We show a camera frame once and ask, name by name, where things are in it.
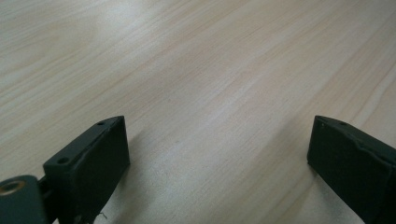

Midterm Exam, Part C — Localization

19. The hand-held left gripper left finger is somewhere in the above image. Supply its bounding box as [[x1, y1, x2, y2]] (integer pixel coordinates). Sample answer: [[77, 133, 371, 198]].
[[42, 115, 131, 224]]

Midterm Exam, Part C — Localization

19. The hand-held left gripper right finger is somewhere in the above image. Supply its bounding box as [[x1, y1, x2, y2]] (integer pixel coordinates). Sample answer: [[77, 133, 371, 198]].
[[306, 115, 396, 224]]

